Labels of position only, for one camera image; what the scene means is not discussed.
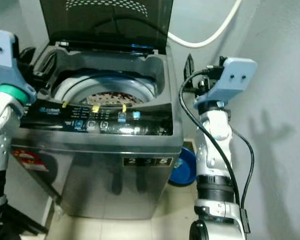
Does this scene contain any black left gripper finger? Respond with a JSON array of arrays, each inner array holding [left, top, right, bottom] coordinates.
[[38, 50, 59, 76]]

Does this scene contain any silver top-load washing machine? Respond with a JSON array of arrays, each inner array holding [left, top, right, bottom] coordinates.
[[12, 0, 185, 221]]

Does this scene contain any dark tinted washer lid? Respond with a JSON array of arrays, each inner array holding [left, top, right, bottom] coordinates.
[[40, 0, 174, 53]]

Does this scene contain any steel washer drum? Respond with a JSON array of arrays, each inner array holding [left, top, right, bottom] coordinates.
[[52, 72, 158, 108]]

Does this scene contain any black washer control panel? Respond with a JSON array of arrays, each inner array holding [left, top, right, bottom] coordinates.
[[30, 102, 173, 136]]

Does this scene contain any blue plastic basin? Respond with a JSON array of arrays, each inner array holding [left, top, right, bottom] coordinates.
[[169, 146, 197, 187]]

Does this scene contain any black number label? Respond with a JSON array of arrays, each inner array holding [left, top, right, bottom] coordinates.
[[123, 156, 174, 168]]

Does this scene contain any red washer sticker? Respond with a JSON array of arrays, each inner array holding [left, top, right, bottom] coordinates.
[[18, 149, 51, 172]]

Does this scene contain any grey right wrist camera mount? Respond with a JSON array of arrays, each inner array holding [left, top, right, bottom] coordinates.
[[193, 57, 258, 108]]

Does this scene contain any white water hose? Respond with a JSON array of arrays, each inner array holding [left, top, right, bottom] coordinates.
[[167, 0, 243, 49]]

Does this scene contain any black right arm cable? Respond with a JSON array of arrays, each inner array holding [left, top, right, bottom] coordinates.
[[179, 67, 256, 233]]

